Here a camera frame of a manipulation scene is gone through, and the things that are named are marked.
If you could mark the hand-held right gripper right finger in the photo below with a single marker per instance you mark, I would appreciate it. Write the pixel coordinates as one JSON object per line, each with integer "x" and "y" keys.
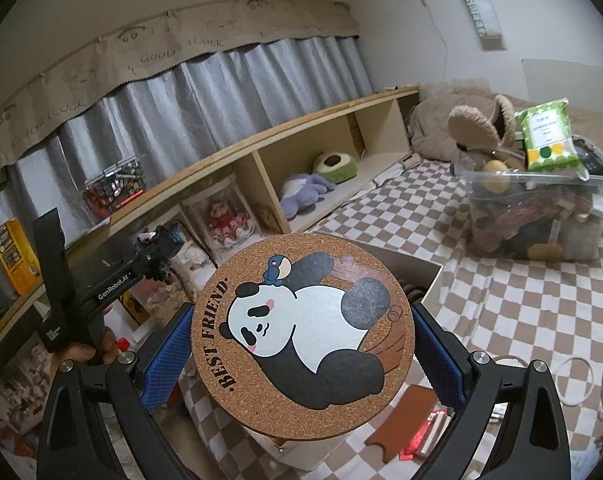
{"x": 439, "y": 352}

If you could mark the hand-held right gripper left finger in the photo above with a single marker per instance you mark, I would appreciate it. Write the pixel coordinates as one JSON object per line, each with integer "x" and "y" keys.
{"x": 166, "y": 355}

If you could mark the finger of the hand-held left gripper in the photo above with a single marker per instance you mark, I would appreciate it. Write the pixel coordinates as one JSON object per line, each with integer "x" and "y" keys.
{"x": 157, "y": 271}
{"x": 167, "y": 241}

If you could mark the beige cardboard storage box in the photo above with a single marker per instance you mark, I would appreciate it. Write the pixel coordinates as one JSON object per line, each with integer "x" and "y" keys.
{"x": 426, "y": 285}

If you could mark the round cork panda coaster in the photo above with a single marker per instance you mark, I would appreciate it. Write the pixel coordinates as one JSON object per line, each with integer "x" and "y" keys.
{"x": 301, "y": 340}

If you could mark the person's left hand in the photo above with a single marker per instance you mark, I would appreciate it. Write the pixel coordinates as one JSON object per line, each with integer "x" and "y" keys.
{"x": 81, "y": 352}

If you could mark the doll in clear case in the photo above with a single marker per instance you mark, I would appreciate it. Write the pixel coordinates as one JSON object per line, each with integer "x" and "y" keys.
{"x": 226, "y": 220}

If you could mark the brown leather sleeve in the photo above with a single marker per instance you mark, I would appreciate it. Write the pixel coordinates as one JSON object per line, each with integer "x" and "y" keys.
{"x": 406, "y": 420}

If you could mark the clear jar of colourful bits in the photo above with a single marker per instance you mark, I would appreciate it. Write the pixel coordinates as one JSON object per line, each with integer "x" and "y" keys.
{"x": 113, "y": 187}

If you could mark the checkered bed sheet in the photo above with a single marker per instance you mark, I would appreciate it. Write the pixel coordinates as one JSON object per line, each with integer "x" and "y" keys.
{"x": 506, "y": 300}

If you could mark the yellow box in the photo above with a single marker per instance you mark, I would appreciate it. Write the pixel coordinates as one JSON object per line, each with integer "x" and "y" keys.
{"x": 11, "y": 255}

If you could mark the long wooden shelf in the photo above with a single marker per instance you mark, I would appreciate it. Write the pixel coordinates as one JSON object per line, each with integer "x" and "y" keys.
{"x": 261, "y": 180}

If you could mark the purple plush toy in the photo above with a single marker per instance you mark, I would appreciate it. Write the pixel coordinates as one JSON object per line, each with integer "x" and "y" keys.
{"x": 301, "y": 195}

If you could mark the grey curtain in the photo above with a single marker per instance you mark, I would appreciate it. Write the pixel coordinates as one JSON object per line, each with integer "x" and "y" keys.
{"x": 191, "y": 95}

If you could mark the clear plastic storage bin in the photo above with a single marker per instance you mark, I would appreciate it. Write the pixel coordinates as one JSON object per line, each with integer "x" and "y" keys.
{"x": 531, "y": 210}

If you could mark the green avocado plush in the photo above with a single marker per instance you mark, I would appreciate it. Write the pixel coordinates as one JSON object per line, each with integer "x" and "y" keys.
{"x": 334, "y": 166}

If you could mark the beige printed curtain valance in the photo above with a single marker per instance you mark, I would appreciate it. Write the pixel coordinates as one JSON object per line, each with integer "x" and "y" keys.
{"x": 181, "y": 35}

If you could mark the brown fuzzy plush item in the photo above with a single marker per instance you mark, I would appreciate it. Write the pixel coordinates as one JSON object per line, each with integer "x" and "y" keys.
{"x": 474, "y": 125}

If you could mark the beige fluffy blanket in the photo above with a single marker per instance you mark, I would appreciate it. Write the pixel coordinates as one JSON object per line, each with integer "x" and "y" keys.
{"x": 436, "y": 120}

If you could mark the green wet wipes pack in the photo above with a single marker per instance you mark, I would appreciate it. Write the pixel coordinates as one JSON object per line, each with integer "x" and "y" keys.
{"x": 546, "y": 135}

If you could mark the white headboard panel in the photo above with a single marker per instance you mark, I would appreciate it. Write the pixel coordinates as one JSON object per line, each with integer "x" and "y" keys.
{"x": 571, "y": 80}

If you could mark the hanging fabric wall sign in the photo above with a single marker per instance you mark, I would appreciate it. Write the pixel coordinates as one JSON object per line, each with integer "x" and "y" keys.
{"x": 479, "y": 10}

